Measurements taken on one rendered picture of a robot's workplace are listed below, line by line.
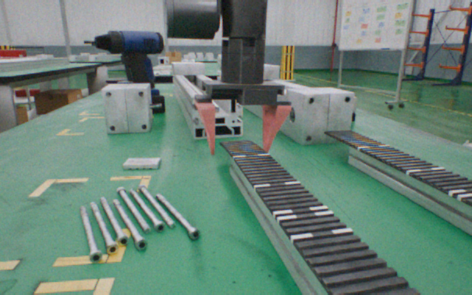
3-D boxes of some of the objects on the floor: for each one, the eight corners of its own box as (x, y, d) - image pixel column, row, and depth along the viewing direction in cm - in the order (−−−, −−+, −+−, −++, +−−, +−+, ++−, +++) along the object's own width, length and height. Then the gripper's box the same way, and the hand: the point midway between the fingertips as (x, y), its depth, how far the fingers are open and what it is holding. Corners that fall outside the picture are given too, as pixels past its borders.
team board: (326, 98, 676) (335, -6, 618) (345, 97, 697) (354, -3, 639) (388, 109, 547) (406, -20, 489) (408, 108, 569) (427, -17, 510)
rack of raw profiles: (397, 80, 1081) (407, 8, 1015) (422, 80, 1091) (434, 8, 1025) (478, 93, 768) (501, -10, 702) (513, 92, 778) (537, -9, 712)
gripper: (199, 35, 38) (199, 162, 42) (298, 40, 41) (288, 158, 45) (193, 37, 44) (194, 147, 49) (279, 41, 47) (272, 145, 51)
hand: (239, 147), depth 47 cm, fingers open, 8 cm apart
